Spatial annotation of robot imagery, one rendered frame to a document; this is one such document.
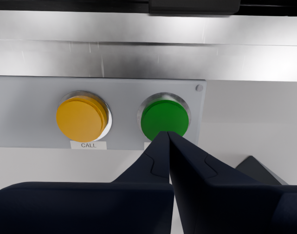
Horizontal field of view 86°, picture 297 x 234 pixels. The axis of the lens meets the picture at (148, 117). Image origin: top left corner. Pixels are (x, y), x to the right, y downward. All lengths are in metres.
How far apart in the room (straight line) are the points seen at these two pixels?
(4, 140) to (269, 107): 0.33
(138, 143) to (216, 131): 0.16
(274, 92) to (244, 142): 0.09
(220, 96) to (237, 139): 0.08
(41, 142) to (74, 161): 0.14
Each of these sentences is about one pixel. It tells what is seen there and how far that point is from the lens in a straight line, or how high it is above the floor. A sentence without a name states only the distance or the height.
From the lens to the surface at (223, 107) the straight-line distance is 0.27.
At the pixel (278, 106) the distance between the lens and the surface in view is 0.31.
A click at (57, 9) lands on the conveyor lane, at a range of 0.22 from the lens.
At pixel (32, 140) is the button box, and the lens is 0.19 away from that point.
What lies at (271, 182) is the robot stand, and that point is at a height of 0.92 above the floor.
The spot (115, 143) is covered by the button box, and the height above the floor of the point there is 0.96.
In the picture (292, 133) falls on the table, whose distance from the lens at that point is 0.35.
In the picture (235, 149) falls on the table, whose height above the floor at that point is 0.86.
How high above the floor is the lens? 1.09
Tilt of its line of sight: 69 degrees down
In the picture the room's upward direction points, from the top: 179 degrees counter-clockwise
